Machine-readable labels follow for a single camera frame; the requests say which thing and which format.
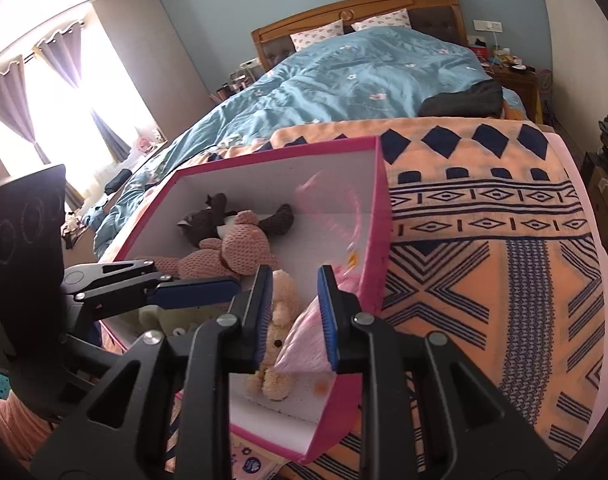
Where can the blue floral duvet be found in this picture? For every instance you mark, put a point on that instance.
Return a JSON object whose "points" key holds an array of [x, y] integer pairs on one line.
{"points": [[359, 75]]}

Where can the dark cloth bundle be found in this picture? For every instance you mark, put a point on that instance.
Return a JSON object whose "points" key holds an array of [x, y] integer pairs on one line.
{"points": [[118, 181]]}

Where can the pink bed sheet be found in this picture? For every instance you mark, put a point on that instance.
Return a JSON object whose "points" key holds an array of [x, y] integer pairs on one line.
{"points": [[591, 260]]}

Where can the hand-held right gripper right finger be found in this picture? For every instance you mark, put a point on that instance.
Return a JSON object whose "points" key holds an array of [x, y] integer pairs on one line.
{"points": [[329, 320]]}

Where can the dark brown plush animal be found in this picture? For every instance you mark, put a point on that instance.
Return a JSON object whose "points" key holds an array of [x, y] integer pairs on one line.
{"points": [[204, 220]]}

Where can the group of cosmetic bottles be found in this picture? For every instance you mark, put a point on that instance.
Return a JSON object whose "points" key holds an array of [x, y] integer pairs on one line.
{"points": [[234, 85]]}

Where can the white wall socket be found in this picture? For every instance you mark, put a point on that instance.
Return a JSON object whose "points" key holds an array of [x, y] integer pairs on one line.
{"points": [[488, 25], [250, 63]]}

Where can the small pink fan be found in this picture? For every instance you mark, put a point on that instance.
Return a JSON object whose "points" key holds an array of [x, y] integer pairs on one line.
{"points": [[145, 144]]}

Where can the beige wardrobe beside window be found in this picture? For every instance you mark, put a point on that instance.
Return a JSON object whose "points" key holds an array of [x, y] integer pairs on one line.
{"points": [[149, 50]]}

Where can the wooden bed headboard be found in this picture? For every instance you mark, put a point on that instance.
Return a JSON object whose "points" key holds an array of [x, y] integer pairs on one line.
{"points": [[334, 15]]}

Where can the cream plush bear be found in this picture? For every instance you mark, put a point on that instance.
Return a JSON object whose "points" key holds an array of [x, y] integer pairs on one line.
{"points": [[284, 295]]}

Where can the orange patterned blanket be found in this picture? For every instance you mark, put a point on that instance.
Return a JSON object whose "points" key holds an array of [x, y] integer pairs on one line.
{"points": [[484, 210]]}

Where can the red tissue box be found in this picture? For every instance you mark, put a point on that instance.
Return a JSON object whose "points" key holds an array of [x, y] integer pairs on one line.
{"points": [[479, 51]]}

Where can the purple curtain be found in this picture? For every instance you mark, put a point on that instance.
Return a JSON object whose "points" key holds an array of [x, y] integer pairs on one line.
{"points": [[14, 105], [66, 60]]}

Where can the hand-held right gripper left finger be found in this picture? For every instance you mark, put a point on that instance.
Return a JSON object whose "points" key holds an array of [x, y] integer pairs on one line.
{"points": [[264, 310]]}

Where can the green and white plush frog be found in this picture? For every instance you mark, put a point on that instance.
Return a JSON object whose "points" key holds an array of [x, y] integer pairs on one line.
{"points": [[159, 317]]}

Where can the dark grey cloth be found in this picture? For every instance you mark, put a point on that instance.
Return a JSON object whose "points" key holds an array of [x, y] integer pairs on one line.
{"points": [[464, 100]]}

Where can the pink cardboard box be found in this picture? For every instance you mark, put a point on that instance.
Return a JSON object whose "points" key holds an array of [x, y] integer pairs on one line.
{"points": [[334, 185]]}

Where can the pink knitted plush bear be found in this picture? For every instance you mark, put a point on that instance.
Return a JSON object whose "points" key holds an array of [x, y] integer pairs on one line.
{"points": [[244, 245]]}

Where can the wooden nightstand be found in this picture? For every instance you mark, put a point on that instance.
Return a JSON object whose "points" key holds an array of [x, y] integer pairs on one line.
{"points": [[519, 90]]}

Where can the person's left forearm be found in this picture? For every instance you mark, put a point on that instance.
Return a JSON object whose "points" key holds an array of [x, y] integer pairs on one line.
{"points": [[14, 427]]}

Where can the white dotted pillow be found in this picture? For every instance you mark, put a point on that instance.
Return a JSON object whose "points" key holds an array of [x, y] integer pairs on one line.
{"points": [[316, 35], [384, 19]]}

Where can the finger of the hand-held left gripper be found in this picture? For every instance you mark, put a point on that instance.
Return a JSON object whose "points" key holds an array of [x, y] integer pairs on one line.
{"points": [[194, 292], [86, 327]]}

